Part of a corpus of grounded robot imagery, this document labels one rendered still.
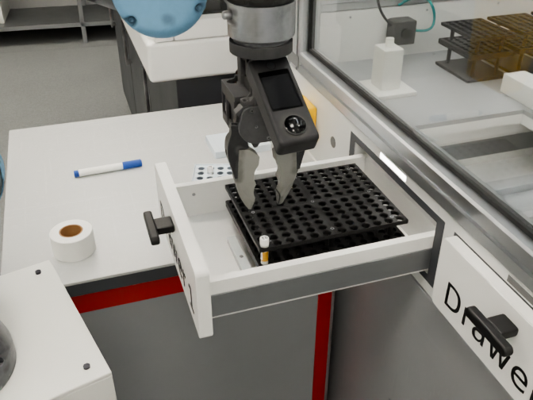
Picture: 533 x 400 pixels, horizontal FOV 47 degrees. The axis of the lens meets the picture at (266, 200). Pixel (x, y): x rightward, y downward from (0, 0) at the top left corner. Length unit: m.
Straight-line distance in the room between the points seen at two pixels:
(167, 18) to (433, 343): 0.63
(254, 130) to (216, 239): 0.28
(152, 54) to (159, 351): 0.77
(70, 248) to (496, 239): 0.65
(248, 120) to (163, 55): 0.92
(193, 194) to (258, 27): 0.39
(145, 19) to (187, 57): 1.12
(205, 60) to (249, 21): 0.98
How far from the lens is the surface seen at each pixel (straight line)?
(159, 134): 1.44
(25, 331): 0.84
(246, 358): 1.24
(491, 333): 0.72
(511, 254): 0.75
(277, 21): 0.66
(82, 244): 1.05
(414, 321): 0.98
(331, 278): 0.83
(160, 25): 0.50
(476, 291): 0.78
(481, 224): 0.77
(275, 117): 0.65
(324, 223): 0.86
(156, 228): 0.84
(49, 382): 0.77
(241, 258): 0.88
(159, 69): 1.62
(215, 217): 0.99
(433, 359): 0.96
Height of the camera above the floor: 1.39
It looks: 32 degrees down
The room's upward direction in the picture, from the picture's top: straight up
